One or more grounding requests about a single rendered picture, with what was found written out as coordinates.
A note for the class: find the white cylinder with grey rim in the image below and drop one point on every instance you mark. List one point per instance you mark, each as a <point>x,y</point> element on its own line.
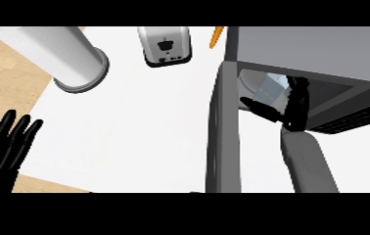
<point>62,56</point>

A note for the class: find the grey microwave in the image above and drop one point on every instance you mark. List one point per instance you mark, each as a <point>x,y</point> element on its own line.
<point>308,69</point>

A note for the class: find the grey microwave door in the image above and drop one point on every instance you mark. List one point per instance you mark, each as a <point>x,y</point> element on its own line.
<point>224,128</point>

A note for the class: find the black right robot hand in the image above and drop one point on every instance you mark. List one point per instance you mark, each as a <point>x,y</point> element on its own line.
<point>297,105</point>

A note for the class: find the silver toaster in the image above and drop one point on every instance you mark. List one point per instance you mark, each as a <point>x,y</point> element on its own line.
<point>165,46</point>

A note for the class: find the orange stick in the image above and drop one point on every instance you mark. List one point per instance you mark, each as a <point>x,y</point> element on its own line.
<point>216,37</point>

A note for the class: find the glass microwave turntable plate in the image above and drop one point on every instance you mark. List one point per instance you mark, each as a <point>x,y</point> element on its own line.
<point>263,87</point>

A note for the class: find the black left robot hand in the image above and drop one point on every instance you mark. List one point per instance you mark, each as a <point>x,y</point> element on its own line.
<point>12,147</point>

